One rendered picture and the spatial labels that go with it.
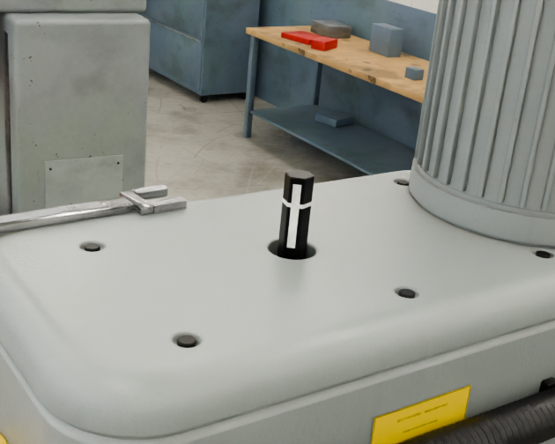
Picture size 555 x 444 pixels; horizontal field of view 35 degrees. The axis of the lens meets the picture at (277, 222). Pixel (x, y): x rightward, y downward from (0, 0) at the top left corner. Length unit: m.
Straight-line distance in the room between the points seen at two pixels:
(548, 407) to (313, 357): 0.22
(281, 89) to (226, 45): 0.63
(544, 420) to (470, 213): 0.17
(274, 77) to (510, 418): 7.66
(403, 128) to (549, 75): 6.20
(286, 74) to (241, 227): 7.40
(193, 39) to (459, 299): 7.54
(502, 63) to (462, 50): 0.04
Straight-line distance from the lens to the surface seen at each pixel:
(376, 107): 7.12
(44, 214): 0.69
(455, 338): 0.63
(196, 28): 8.07
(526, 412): 0.69
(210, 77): 8.10
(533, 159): 0.72
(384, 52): 6.52
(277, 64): 8.20
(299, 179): 0.64
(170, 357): 0.52
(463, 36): 0.74
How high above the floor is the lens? 2.16
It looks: 23 degrees down
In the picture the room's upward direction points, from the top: 6 degrees clockwise
